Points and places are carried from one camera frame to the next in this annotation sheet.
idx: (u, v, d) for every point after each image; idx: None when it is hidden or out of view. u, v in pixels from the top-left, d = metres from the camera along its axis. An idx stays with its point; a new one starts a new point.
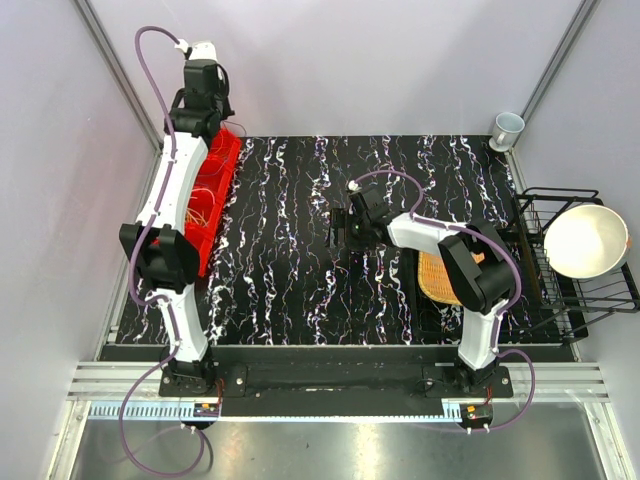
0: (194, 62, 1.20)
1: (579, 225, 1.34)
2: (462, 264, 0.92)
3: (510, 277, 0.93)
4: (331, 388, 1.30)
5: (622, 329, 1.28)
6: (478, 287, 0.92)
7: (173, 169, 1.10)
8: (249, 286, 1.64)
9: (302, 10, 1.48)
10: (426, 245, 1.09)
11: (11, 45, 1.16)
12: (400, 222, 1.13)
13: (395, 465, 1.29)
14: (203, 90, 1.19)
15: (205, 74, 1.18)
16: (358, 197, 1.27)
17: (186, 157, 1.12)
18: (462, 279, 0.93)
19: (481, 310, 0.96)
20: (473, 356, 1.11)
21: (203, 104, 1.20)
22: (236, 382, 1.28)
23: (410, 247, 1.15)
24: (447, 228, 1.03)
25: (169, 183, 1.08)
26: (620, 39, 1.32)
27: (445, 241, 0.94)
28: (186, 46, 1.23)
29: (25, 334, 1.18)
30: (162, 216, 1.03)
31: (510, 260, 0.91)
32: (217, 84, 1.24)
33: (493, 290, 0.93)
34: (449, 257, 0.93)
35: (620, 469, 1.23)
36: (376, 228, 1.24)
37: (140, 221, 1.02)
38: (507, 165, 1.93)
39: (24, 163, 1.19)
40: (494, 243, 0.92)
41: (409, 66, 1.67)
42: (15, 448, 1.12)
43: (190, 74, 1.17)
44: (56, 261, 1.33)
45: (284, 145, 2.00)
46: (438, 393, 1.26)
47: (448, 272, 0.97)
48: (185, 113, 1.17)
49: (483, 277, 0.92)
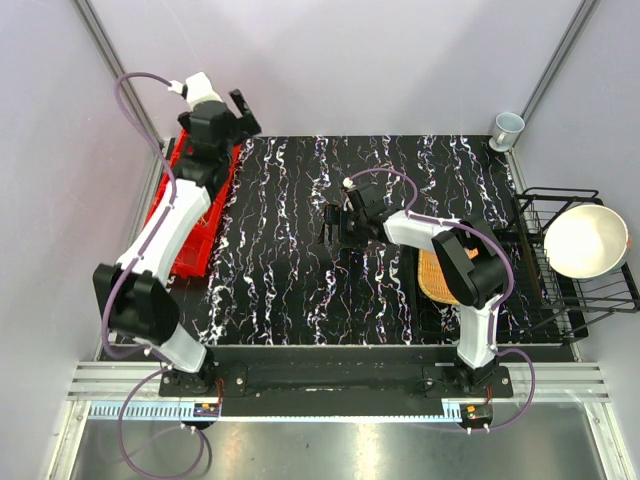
0: (205, 111, 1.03)
1: (578, 224, 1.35)
2: (457, 260, 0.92)
3: (503, 272, 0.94)
4: (331, 388, 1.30)
5: (622, 329, 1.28)
6: (471, 282, 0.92)
7: (168, 215, 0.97)
8: (249, 286, 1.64)
9: (302, 10, 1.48)
10: (422, 242, 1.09)
11: (11, 46, 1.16)
12: (396, 221, 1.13)
13: (395, 465, 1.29)
14: (210, 141, 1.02)
15: (214, 124, 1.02)
16: (355, 194, 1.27)
17: (186, 206, 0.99)
18: (456, 274, 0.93)
19: (476, 306, 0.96)
20: (472, 356, 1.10)
21: (211, 156, 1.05)
22: (236, 382, 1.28)
23: (409, 243, 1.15)
24: (441, 224, 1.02)
25: (159, 229, 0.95)
26: (620, 39, 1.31)
27: (440, 238, 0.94)
28: (180, 88, 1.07)
29: (26, 335, 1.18)
30: (144, 262, 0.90)
31: (502, 255, 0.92)
32: (227, 133, 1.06)
33: (486, 286, 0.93)
34: (444, 254, 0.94)
35: (620, 469, 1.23)
36: (372, 225, 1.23)
37: (120, 263, 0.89)
38: (507, 165, 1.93)
39: (24, 163, 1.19)
40: (486, 239, 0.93)
41: (409, 66, 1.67)
42: (15, 449, 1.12)
43: (195, 123, 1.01)
44: (57, 262, 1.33)
45: (284, 145, 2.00)
46: (438, 393, 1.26)
47: (442, 269, 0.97)
48: (190, 170, 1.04)
49: (476, 273, 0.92)
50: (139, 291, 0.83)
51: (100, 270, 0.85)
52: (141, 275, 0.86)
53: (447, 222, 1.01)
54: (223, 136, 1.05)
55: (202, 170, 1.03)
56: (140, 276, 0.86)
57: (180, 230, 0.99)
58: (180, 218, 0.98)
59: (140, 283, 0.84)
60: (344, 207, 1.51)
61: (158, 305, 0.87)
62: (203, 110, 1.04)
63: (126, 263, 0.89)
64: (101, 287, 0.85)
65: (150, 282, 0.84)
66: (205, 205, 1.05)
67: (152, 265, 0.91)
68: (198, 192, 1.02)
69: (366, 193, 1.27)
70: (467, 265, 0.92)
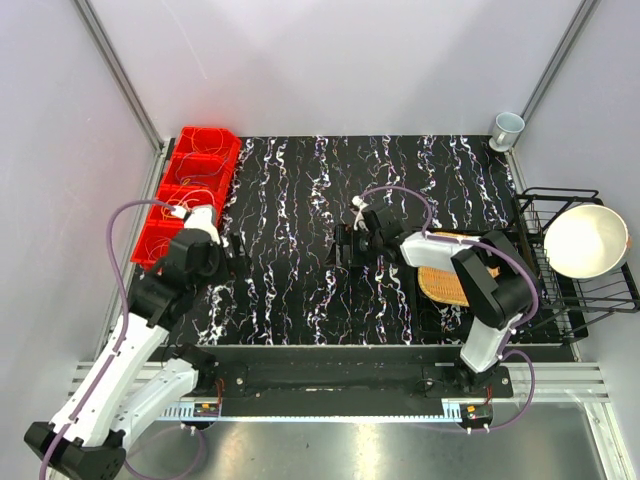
0: (187, 235, 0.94)
1: (578, 224, 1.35)
2: (480, 279, 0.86)
3: (529, 293, 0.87)
4: (331, 388, 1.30)
5: (622, 329, 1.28)
6: (496, 303, 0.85)
7: (111, 364, 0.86)
8: (249, 286, 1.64)
9: (302, 11, 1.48)
10: (442, 265, 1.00)
11: (11, 46, 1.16)
12: (413, 242, 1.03)
13: (395, 465, 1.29)
14: (181, 270, 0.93)
15: (191, 252, 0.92)
16: (370, 214, 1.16)
17: (134, 350, 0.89)
18: (479, 294, 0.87)
19: (501, 327, 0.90)
20: (477, 360, 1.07)
21: (180, 281, 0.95)
22: (236, 383, 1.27)
23: (426, 266, 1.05)
24: (461, 243, 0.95)
25: (102, 378, 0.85)
26: (620, 39, 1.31)
27: (459, 257, 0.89)
28: (182, 212, 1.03)
29: (25, 336, 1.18)
30: (77, 426, 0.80)
31: (526, 275, 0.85)
32: (202, 260, 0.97)
33: (511, 307, 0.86)
34: (465, 273, 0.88)
35: (620, 470, 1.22)
36: (389, 249, 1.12)
37: (52, 425, 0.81)
38: (507, 165, 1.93)
39: (24, 164, 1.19)
40: (509, 260, 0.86)
41: (410, 66, 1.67)
42: (15, 449, 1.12)
43: (173, 247, 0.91)
44: (56, 262, 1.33)
45: (284, 145, 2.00)
46: (438, 393, 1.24)
47: (465, 289, 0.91)
48: (148, 295, 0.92)
49: (500, 293, 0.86)
50: (68, 462, 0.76)
51: (34, 428, 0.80)
52: (71, 445, 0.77)
53: (466, 241, 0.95)
54: (196, 264, 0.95)
55: (163, 298, 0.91)
56: (69, 445, 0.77)
57: (127, 377, 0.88)
58: (125, 366, 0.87)
59: (68, 456, 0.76)
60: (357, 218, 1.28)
61: (95, 465, 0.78)
62: (187, 233, 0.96)
63: (59, 426, 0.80)
64: (35, 451, 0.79)
65: (77, 454, 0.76)
66: (160, 341, 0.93)
67: (87, 428, 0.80)
68: (150, 331, 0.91)
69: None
70: (490, 284, 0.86)
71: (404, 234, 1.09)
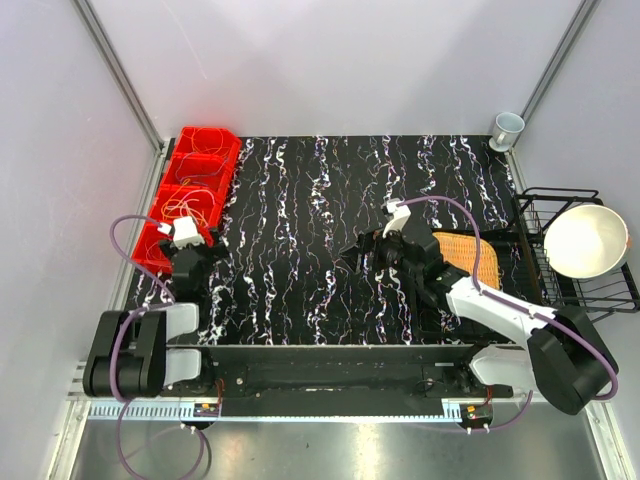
0: (181, 260, 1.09)
1: (579, 226, 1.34)
2: (557, 363, 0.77)
3: (604, 373, 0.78)
4: (331, 388, 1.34)
5: (622, 329, 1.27)
6: (572, 389, 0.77)
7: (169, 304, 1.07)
8: (249, 286, 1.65)
9: (301, 11, 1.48)
10: (496, 324, 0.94)
11: (10, 45, 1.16)
12: (462, 295, 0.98)
13: (395, 465, 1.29)
14: (192, 286, 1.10)
15: (192, 275, 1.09)
16: (417, 247, 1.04)
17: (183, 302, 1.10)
18: (558, 382, 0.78)
19: (575, 412, 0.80)
20: (486, 373, 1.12)
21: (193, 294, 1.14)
22: (236, 382, 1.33)
23: (472, 317, 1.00)
24: (532, 316, 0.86)
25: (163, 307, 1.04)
26: (620, 39, 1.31)
27: (538, 340, 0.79)
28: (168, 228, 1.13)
29: (24, 336, 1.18)
30: None
31: (603, 358, 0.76)
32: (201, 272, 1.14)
33: (586, 391, 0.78)
34: (543, 360, 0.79)
35: (620, 470, 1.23)
36: (432, 292, 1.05)
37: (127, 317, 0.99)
38: (507, 165, 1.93)
39: (23, 164, 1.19)
40: (584, 342, 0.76)
41: (410, 65, 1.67)
42: (14, 449, 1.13)
43: (177, 278, 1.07)
44: (56, 262, 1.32)
45: (284, 145, 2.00)
46: (438, 393, 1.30)
47: (542, 374, 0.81)
48: None
49: (576, 377, 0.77)
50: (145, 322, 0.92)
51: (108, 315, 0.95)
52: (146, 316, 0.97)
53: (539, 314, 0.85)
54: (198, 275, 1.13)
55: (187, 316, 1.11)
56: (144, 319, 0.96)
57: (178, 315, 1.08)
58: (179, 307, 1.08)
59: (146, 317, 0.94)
60: (383, 233, 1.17)
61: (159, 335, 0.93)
62: (181, 258, 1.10)
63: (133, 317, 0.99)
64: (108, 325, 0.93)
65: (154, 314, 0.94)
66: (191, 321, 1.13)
67: None
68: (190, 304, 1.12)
69: (432, 249, 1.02)
70: (567, 370, 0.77)
71: (449, 278, 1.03)
